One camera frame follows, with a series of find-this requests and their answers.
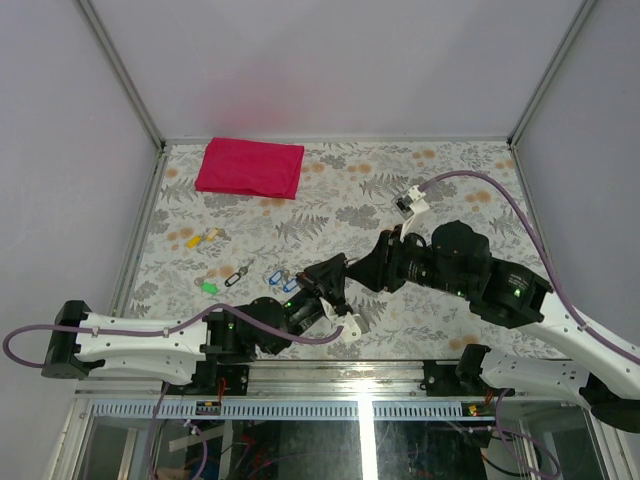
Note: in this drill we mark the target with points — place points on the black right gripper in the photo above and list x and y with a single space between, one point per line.
379 270

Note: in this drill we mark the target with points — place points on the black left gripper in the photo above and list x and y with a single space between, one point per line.
326 282

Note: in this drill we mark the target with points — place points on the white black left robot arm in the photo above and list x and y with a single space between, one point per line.
177 350

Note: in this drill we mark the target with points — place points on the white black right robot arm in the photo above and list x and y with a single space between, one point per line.
602 370

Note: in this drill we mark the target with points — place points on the blue tagged key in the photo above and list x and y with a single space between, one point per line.
290 285
280 276

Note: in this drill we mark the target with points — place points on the black tagged key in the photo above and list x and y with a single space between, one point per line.
238 274

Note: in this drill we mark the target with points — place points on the yellow tagged key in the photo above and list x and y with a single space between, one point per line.
193 242
212 234

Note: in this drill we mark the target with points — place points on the green tagged key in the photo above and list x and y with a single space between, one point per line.
205 285

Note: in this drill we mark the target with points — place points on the folded pink cloth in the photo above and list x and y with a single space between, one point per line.
243 167

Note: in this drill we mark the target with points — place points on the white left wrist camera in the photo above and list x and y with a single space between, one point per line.
353 325

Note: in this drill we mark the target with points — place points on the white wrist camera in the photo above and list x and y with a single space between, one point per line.
353 325
413 208

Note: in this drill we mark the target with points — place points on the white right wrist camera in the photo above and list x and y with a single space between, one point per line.
413 208

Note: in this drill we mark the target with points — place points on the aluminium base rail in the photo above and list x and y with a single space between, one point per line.
337 380

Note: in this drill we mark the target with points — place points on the white slotted cable duct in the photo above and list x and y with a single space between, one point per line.
285 410

